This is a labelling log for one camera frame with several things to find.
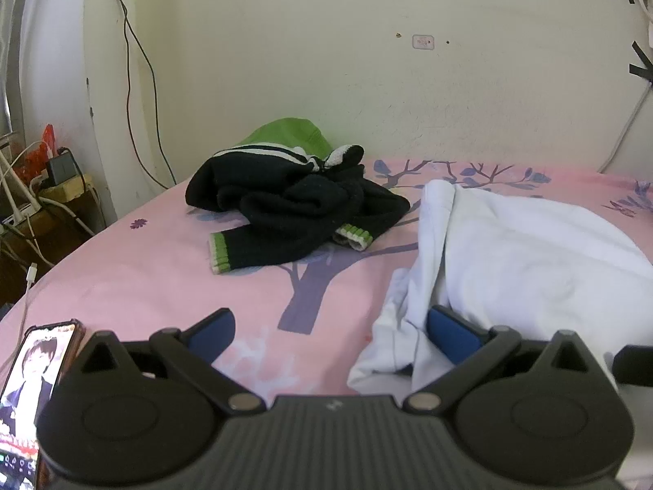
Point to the black charger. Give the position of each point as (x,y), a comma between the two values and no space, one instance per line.
(61,167)

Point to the smartphone with lit screen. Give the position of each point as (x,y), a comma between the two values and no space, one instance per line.
(35,367)

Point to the green cloth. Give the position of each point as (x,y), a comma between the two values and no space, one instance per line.
(285,132)

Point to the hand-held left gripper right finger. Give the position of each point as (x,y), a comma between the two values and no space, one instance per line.
(454,337)

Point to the black tape cross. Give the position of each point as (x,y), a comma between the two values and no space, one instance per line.
(642,64)

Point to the black sweater with green cuffs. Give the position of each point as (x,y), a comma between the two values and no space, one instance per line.
(291,204)

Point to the red plastic bag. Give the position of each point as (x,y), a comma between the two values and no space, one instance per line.
(41,150)

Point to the power strip with chargers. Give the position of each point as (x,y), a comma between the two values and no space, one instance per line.
(20,189)

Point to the small white wall plate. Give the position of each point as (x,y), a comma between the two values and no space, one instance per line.
(423,42)

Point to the white garment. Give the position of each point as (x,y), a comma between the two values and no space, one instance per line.
(535,265)

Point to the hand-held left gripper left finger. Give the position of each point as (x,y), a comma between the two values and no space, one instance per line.
(214,334)

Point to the wooden block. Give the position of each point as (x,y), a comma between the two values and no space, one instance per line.
(66,189)

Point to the pink printed bedsheet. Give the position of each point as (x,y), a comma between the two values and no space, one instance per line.
(153,286)

